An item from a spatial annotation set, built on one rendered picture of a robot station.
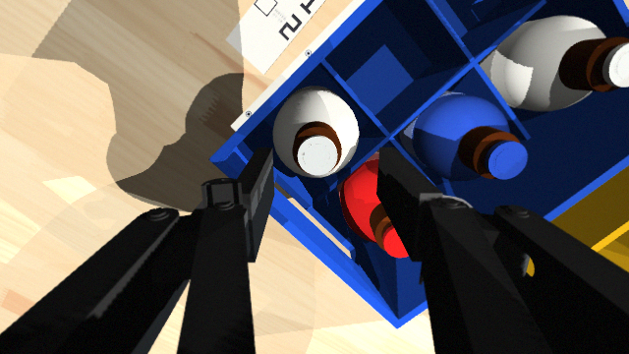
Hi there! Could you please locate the blue bottle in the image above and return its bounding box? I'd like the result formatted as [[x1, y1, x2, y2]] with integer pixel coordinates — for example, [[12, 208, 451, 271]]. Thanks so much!
[[396, 91, 528, 181]]

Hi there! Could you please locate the white paper slip with black markings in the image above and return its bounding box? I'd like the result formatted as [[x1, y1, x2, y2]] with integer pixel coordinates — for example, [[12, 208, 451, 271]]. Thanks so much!
[[225, 0, 325, 74]]

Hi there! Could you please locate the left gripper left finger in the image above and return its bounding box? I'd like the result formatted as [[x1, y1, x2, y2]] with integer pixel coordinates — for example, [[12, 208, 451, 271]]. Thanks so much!
[[0, 147, 274, 354]]

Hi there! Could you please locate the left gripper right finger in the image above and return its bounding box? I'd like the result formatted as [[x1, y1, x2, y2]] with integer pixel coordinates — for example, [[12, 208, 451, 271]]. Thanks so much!
[[376, 147, 629, 354]]

